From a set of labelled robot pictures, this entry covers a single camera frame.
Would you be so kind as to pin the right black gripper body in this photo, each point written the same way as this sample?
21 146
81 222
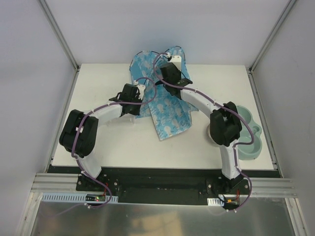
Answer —
183 82

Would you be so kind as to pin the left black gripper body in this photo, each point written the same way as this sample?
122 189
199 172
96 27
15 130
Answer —
117 99

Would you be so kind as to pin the thin black tent pole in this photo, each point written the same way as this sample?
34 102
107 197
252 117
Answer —
142 63

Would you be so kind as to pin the blue snowman pet tent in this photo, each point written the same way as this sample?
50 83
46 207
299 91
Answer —
150 90

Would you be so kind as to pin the blue snowman tent mat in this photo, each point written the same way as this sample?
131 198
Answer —
171 116

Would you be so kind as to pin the clear plastic water bottle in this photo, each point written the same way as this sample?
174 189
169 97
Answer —
122 120

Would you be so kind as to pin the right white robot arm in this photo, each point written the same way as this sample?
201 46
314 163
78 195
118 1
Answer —
225 125

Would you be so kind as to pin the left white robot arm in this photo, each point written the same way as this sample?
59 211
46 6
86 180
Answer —
80 129

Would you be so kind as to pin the stainless steel bowl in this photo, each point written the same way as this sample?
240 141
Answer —
208 133

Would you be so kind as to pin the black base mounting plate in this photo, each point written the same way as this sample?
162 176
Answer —
190 187

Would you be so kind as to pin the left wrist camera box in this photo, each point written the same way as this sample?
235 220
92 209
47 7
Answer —
141 89

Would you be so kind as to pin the right aluminium frame post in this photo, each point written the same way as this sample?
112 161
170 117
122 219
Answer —
272 34

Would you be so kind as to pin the aluminium frame post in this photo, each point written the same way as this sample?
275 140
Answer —
58 33
272 34

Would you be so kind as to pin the left aluminium frame post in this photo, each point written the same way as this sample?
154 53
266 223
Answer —
58 33

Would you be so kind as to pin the aluminium front rail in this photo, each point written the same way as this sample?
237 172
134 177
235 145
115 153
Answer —
261 187

